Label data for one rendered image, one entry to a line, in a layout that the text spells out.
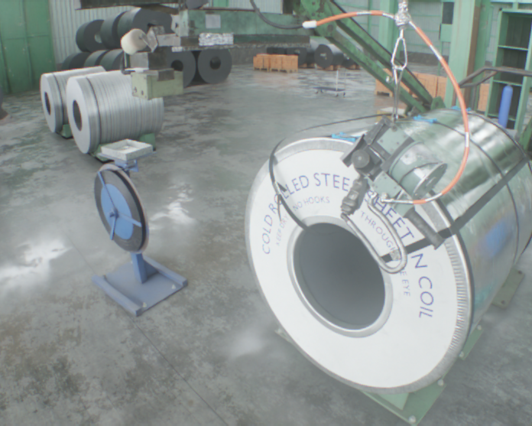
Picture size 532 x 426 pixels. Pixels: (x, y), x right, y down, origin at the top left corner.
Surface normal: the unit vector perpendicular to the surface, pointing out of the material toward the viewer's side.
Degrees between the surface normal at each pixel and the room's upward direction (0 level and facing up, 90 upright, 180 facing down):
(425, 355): 90
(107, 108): 79
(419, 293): 90
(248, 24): 90
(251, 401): 0
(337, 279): 36
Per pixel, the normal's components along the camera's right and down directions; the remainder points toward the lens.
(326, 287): 0.40, -0.54
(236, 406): 0.00, -0.90
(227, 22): 0.68, 0.32
